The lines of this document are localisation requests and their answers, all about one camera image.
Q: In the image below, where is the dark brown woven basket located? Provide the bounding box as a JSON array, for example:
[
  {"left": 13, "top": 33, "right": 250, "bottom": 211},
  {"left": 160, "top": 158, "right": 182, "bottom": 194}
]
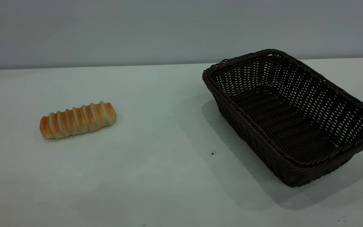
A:
[{"left": 202, "top": 49, "right": 363, "bottom": 188}]

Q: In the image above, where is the striped orange bread roll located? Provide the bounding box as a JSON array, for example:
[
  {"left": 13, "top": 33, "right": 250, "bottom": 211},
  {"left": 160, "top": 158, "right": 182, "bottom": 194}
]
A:
[{"left": 39, "top": 101, "right": 117, "bottom": 140}]

